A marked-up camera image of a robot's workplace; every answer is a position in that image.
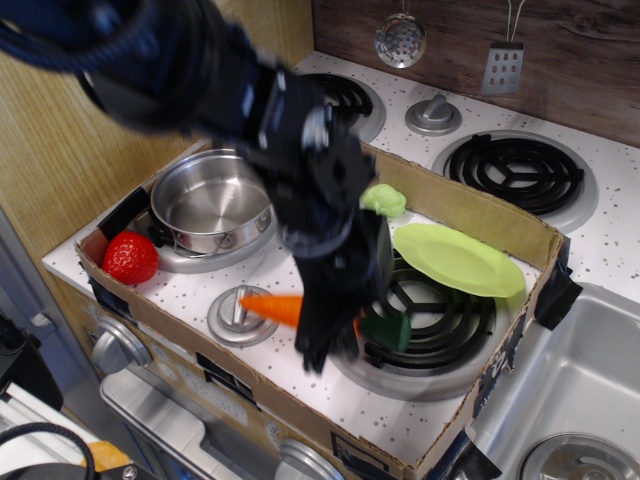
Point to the small steel pot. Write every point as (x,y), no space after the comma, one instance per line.
(212,203)

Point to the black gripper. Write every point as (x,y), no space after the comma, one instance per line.
(345,264)

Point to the silver oven door handle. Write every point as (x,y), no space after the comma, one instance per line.
(198,441)

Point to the silver oven knob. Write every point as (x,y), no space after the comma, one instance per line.
(299,461)
(117,347)

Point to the back right black burner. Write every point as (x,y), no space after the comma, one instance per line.
(533,172)

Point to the silver front stove knob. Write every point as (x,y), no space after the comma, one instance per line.
(232,325)

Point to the green toy broccoli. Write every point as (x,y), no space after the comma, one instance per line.
(384,200)

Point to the back left black burner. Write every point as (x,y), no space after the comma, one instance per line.
(358,106)

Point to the silver back stove knob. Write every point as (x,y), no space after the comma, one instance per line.
(433,117)

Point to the silver oven knob right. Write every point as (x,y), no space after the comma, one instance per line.
(299,461)

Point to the light green toy plate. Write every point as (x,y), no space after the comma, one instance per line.
(459,261)

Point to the hanging silver strainer ladle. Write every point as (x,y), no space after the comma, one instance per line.
(400,39)

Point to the silver stove knob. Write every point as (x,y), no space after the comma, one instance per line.
(232,325)
(433,117)

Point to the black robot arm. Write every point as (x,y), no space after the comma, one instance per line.
(165,66)

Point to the orange toy carrot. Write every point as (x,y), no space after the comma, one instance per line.
(391,331)

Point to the hanging silver slotted spatula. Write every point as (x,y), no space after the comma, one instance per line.
(504,62)

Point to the orange yellow object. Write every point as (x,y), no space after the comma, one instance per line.
(107,456)

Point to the cardboard fence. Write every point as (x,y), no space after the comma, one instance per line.
(365,433)

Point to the silver toy sink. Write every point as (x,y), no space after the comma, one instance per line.
(569,409)

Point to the silver oven knob left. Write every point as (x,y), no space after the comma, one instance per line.
(117,347)

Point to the black burner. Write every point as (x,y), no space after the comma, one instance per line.
(358,106)
(533,172)
(453,336)

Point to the red toy strawberry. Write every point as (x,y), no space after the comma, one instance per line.
(130,258)

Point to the front right black burner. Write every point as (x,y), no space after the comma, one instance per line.
(453,336)

